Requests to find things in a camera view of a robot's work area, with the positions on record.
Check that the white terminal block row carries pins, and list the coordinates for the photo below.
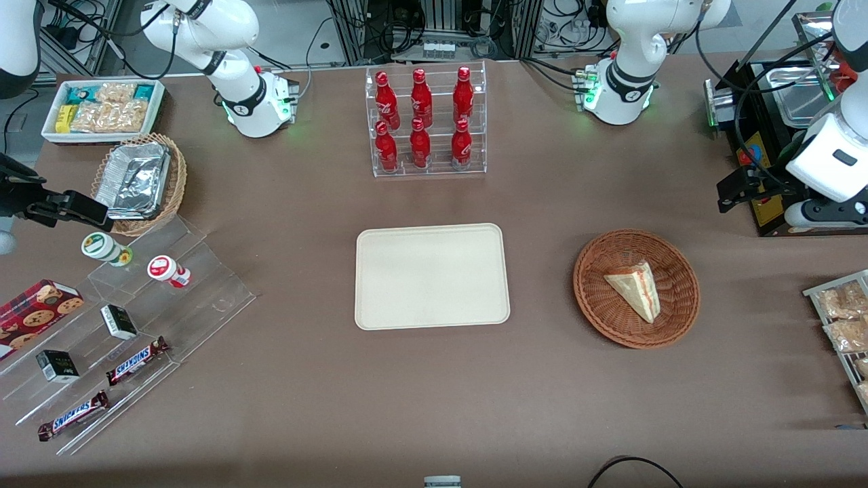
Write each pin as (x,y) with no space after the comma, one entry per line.
(438,50)

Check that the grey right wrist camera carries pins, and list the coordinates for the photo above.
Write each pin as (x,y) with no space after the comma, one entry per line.
(5,242)

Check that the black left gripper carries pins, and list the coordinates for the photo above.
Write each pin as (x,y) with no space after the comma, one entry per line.
(767,184)

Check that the bagged fried pastry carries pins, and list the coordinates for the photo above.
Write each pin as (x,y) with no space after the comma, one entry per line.
(862,367)
(841,301)
(847,335)
(864,394)

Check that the small grey device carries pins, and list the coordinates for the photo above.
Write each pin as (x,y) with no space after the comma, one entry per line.
(442,482)

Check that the clear acrylic bottle rack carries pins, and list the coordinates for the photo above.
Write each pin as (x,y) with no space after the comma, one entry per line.
(437,95)

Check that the grey metal floor frame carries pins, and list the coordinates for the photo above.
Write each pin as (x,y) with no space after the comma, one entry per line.
(88,41)

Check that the yellow snack packet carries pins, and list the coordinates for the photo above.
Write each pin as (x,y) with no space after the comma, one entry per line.
(64,118)

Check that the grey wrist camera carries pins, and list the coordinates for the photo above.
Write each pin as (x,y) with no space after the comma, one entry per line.
(807,214)
(5,242)

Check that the small black carton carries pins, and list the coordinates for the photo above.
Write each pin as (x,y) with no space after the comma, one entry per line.
(57,367)
(119,322)

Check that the red cola bottle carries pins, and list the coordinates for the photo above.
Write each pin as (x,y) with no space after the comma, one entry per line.
(463,96)
(461,146)
(421,100)
(420,146)
(387,102)
(386,150)

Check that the red plaid cookie box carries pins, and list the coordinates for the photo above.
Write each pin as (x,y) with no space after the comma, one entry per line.
(34,315)

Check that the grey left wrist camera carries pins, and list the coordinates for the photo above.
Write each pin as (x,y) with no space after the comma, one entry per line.
(807,214)

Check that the triangular sandwich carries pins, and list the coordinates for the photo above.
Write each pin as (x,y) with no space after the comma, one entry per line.
(636,288)

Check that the light oval wicker basket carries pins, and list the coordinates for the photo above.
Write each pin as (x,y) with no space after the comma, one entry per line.
(178,179)

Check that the brown round wicker basket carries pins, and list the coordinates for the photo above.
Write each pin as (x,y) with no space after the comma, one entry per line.
(610,318)

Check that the clear rice cracker bag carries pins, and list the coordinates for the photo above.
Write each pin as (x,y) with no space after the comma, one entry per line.
(129,116)
(91,117)
(115,93)

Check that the silver metal side bracket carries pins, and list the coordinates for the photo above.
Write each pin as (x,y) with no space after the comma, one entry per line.
(720,103)

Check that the green capped yogurt bottle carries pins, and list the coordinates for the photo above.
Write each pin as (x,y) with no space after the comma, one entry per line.
(100,245)

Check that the steel food pan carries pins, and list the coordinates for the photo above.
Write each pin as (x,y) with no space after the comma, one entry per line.
(803,95)

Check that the red emergency stop button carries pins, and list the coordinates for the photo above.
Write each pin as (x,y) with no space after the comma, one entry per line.
(747,156)

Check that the white snack box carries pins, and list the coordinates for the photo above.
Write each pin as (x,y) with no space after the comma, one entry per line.
(49,129)

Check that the clear acrylic stepped stand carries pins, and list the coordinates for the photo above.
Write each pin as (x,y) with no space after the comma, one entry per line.
(203,298)

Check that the silver foil container stack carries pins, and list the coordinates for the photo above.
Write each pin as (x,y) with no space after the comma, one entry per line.
(132,179)

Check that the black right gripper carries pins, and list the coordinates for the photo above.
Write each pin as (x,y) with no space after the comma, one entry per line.
(15,197)

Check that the red capped yogurt bottle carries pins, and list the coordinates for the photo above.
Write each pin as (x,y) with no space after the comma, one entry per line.
(163,268)

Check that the black hot food display case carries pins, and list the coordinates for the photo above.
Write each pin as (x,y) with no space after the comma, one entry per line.
(763,135)

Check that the beige rectangular serving tray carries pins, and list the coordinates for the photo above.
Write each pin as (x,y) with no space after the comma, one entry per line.
(431,276)

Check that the tray of packaged pastries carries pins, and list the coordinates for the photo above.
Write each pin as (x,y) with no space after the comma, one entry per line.
(812,291)

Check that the aluminium frame post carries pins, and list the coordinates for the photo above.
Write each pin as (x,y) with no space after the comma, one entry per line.
(527,27)
(352,30)

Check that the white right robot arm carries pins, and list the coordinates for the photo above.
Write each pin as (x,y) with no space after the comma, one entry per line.
(237,27)

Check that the teal snack packet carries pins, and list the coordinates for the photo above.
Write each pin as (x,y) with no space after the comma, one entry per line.
(143,92)
(81,94)

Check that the brown snickers bar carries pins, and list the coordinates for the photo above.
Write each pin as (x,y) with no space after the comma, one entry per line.
(135,361)
(71,417)

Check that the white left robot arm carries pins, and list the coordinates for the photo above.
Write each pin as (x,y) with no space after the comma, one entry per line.
(630,41)

